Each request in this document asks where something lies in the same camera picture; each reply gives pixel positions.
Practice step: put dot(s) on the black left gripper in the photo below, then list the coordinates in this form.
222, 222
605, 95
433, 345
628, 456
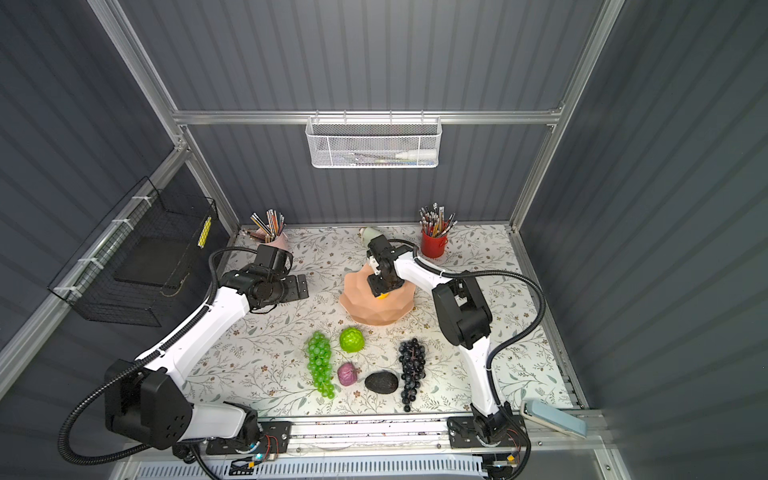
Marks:
294, 292

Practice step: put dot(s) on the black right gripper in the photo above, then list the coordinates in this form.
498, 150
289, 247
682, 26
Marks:
377, 288

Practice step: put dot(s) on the pink faceted fruit bowl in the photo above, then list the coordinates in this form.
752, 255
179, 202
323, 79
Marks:
359, 302

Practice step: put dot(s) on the green custard apple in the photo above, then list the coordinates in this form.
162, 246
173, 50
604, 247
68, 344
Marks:
351, 340

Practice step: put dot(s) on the dark purple grape bunch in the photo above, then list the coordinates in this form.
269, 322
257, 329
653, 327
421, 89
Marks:
412, 361

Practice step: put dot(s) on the green grape bunch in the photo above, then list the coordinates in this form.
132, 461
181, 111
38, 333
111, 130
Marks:
319, 355

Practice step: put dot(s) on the purple fig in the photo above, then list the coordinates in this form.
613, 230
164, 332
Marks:
347, 374

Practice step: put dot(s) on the dark avocado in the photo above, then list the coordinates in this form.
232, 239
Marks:
382, 382

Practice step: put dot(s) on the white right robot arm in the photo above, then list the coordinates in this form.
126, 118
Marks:
464, 318

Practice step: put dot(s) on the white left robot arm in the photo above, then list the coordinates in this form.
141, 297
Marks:
145, 402

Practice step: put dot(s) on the pink pencil cup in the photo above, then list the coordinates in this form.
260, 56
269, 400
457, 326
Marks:
280, 242

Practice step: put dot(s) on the small green tape dispenser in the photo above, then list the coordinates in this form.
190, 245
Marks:
367, 234

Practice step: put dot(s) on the red pencil cup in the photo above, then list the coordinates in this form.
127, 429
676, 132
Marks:
433, 247

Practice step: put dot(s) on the floral table mat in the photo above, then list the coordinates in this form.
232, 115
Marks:
261, 360

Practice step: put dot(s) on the light blue pad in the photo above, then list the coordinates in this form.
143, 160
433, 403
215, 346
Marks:
553, 418

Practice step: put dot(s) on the black wire wall basket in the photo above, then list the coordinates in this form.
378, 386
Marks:
149, 267

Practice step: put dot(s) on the white wire mesh basket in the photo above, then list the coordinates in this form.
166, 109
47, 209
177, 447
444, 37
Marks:
392, 144

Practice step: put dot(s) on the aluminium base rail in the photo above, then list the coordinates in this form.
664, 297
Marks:
428, 433

